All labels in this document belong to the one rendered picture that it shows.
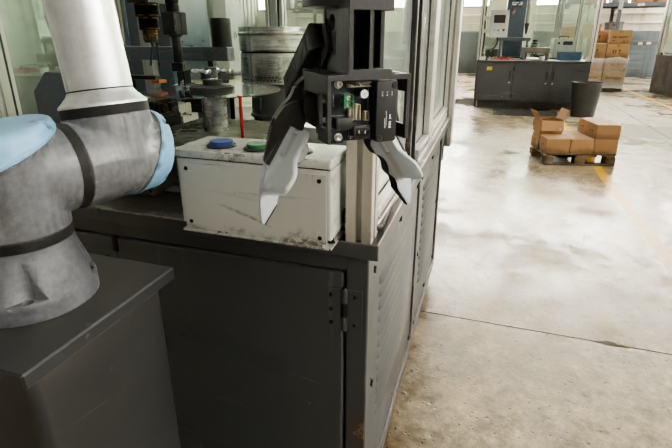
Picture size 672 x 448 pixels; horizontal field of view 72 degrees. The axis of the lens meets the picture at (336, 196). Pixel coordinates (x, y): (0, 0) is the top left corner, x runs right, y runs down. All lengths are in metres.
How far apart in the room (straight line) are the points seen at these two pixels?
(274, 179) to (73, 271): 0.35
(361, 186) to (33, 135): 0.45
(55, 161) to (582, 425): 1.50
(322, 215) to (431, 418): 0.95
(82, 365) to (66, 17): 0.43
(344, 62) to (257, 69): 1.49
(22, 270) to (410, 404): 1.20
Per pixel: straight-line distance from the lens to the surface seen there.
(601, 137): 4.59
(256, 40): 1.84
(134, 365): 0.75
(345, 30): 0.36
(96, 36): 0.71
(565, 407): 1.71
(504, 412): 1.62
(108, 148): 0.68
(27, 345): 0.65
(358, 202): 0.76
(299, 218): 0.75
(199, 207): 0.83
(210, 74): 1.19
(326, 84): 0.35
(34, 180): 0.64
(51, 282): 0.67
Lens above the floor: 1.08
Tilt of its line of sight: 19 degrees down
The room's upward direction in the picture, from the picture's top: straight up
